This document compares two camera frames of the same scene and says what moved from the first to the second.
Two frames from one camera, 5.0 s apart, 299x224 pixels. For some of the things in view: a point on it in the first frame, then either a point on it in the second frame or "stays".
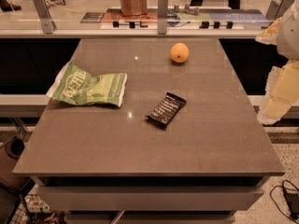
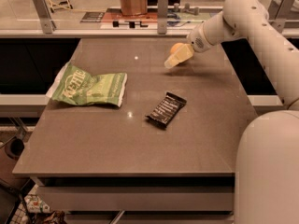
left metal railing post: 48,23 stays
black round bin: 14,147 stays
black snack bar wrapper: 164,111 stays
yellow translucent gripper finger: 282,92 → 197,43
